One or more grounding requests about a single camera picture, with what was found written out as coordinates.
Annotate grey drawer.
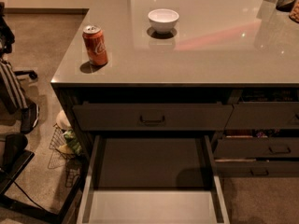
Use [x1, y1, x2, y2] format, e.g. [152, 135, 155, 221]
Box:
[73, 103, 233, 131]
[76, 136, 231, 224]

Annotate grey top drawer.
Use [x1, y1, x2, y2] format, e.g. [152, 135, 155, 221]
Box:
[73, 103, 233, 131]

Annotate right middle drawer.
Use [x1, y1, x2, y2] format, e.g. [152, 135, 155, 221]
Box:
[214, 137, 299, 159]

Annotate right top drawer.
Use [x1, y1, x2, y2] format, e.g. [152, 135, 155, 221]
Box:
[226, 102, 299, 130]

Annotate right bottom drawer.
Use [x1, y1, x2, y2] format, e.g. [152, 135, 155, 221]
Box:
[216, 161, 299, 177]

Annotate white ceramic bowl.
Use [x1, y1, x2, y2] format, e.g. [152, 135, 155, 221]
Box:
[148, 8, 179, 34]

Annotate orange soda can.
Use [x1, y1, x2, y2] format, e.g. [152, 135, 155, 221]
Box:
[82, 25, 108, 66]

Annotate black white sneaker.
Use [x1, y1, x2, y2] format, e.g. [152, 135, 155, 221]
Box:
[21, 103, 39, 134]

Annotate person leg striped pants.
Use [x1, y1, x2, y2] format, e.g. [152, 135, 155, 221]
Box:
[0, 59, 28, 114]

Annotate black office chair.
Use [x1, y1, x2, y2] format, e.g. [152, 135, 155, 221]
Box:
[0, 2, 37, 79]

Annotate snack bag on counter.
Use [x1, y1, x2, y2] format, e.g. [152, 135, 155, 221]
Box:
[289, 0, 299, 22]

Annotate wire basket with items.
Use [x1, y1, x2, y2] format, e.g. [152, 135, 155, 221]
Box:
[48, 110, 82, 188]

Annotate black stand frame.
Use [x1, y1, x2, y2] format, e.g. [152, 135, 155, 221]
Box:
[0, 133, 82, 224]

